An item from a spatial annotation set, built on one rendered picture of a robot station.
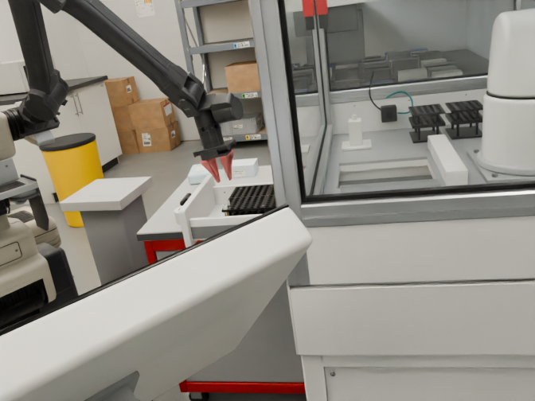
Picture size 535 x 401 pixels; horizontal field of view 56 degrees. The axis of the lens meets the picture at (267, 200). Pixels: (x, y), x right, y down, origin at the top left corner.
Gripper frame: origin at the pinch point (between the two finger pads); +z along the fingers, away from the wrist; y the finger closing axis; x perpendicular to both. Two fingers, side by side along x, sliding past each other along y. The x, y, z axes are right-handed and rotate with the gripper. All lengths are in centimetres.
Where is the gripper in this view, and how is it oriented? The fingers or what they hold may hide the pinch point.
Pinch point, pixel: (224, 177)
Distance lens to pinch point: 133.8
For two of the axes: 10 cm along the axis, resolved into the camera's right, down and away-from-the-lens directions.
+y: 9.4, -1.8, -2.9
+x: 2.1, -3.5, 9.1
